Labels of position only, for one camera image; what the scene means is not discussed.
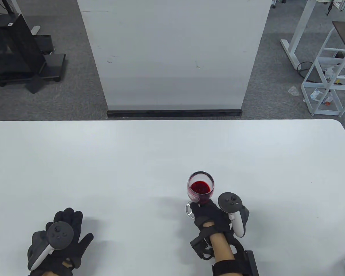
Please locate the person's left hand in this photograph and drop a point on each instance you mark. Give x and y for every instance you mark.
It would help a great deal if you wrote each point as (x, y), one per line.
(74, 222)

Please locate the person's right hand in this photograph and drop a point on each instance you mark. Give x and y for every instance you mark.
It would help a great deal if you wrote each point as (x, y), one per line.
(211, 214)

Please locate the dark grey white controller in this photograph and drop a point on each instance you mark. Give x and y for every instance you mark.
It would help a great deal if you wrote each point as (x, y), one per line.
(230, 201)
(60, 235)

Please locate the clear wine glass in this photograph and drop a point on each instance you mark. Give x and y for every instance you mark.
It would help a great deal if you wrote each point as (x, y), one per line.
(200, 187)

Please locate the person's right forearm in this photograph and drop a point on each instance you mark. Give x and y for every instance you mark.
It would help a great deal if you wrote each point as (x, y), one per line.
(221, 245)

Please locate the white table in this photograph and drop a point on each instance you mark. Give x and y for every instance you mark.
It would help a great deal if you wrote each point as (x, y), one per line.
(132, 161)

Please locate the black screen base bar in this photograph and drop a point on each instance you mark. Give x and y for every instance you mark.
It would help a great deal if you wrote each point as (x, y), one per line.
(172, 113)

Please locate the clear plastic wrapper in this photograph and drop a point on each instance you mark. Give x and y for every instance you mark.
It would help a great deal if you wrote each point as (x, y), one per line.
(293, 91)

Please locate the white metal step rack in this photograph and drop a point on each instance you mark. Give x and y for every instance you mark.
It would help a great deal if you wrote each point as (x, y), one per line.
(306, 89)

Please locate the black wheeled platform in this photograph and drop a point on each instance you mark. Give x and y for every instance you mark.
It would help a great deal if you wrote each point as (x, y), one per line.
(53, 64)

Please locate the crumpled white packaging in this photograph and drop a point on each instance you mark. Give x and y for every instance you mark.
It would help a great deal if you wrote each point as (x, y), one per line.
(333, 72)
(317, 95)

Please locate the white partition screen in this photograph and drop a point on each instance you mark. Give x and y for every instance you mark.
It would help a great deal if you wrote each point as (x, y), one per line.
(172, 57)

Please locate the small black box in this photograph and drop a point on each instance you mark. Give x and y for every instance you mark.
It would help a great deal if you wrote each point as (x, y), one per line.
(44, 43)

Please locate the black computer tower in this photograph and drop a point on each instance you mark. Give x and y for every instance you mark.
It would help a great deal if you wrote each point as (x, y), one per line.
(14, 49)

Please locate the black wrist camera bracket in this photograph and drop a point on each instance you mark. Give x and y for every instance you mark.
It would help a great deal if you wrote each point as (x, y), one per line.
(199, 247)

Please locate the white desk leg frame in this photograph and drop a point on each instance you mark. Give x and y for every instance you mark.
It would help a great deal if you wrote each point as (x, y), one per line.
(300, 28)

